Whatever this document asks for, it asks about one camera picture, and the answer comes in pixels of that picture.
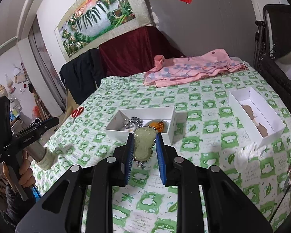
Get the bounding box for black folding chair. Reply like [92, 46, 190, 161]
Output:
[253, 3, 291, 102]

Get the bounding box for waterfall landscape painting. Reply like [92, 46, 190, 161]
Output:
[55, 0, 151, 58]

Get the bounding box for crumpled white tissue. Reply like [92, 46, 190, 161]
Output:
[234, 143, 263, 173]

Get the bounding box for person's left forearm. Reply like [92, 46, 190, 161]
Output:
[0, 183, 38, 226]

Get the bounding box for metal thermos bottle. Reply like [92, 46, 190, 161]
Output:
[27, 139, 43, 162]

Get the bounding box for dark red velvet cloth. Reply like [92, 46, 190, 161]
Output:
[99, 26, 185, 78]

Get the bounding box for person's left hand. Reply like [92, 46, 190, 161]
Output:
[3, 150, 36, 187]

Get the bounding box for white cardboard box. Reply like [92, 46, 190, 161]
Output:
[104, 106, 176, 144]

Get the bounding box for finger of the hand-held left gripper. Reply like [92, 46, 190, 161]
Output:
[22, 117, 60, 137]

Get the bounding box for red-handled scissors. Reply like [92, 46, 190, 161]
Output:
[71, 107, 85, 124]

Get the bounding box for amber bead bracelet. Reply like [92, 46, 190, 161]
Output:
[145, 119, 166, 133]

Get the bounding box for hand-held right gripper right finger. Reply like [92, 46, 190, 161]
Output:
[155, 133, 273, 233]

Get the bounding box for black jacket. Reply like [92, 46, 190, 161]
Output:
[59, 49, 105, 95]

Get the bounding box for gourd-shaped jade pendant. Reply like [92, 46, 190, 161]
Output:
[132, 125, 158, 169]

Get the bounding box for pink floral cloth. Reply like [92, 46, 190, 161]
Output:
[144, 49, 249, 88]

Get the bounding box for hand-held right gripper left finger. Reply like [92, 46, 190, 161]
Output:
[16, 133, 136, 233]

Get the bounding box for silver jewelry cluster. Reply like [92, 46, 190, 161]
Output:
[123, 116, 144, 130]

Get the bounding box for roll of clear tape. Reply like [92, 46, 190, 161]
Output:
[35, 148, 55, 171]

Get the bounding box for green patterned tablecloth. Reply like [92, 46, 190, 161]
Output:
[29, 57, 291, 233]

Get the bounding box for white box lid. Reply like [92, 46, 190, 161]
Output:
[228, 87, 286, 147]

